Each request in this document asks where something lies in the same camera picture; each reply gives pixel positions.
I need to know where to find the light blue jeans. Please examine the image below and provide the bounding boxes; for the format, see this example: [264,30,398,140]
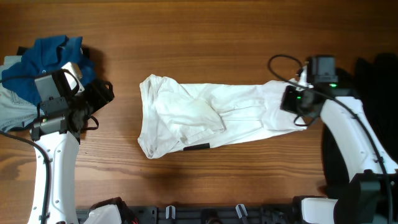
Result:
[0,55,41,134]

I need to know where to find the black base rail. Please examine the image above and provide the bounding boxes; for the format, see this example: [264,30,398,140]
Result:
[76,203,296,224]

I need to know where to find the blue polo shirt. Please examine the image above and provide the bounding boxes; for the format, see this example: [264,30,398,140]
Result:
[2,35,96,105]

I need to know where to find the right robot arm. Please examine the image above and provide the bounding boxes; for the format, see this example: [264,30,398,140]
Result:
[280,55,397,223]

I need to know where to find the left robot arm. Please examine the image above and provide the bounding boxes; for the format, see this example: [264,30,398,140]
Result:
[28,69,114,223]

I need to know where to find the white t-shirt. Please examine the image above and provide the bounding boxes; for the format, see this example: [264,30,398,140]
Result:
[137,74,305,159]

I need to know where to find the black garment right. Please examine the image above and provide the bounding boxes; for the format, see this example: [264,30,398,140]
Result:
[322,53,397,198]

